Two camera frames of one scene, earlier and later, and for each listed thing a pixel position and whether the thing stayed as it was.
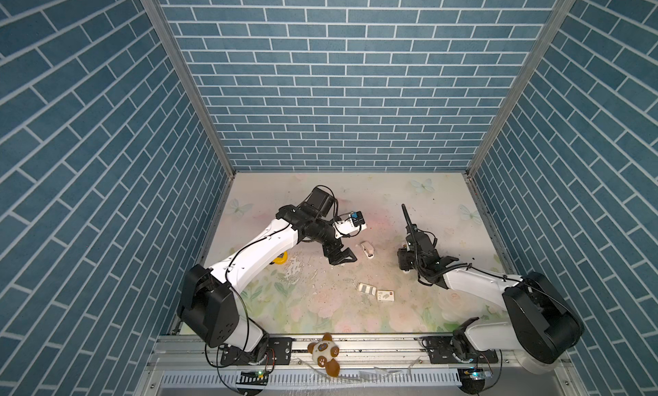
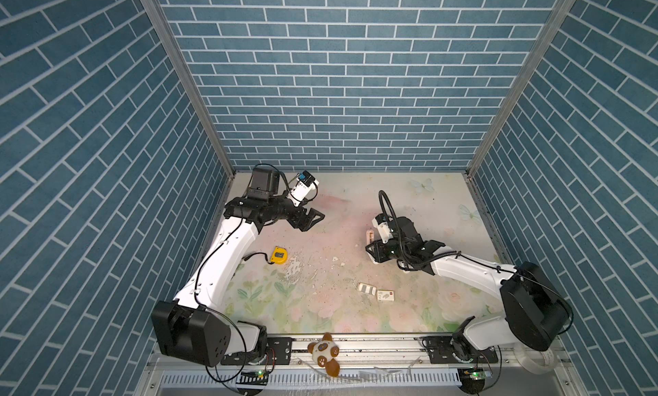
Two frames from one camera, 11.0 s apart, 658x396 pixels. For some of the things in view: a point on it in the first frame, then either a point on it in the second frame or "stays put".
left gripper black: x=340 y=256 -> x=306 y=222
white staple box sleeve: x=385 y=296 stays put
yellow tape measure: x=281 y=259 stays put
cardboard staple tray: x=367 y=288 stays put
